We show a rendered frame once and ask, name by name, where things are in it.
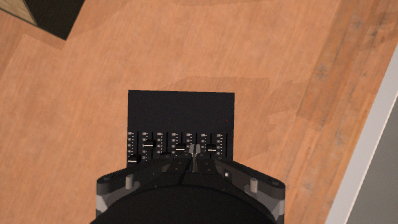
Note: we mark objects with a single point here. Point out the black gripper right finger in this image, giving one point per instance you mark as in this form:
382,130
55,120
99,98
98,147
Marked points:
265,189

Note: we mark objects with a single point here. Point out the black lighting desk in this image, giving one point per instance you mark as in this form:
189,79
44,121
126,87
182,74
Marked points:
167,122

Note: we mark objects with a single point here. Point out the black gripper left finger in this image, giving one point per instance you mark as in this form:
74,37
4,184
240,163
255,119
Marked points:
115,185

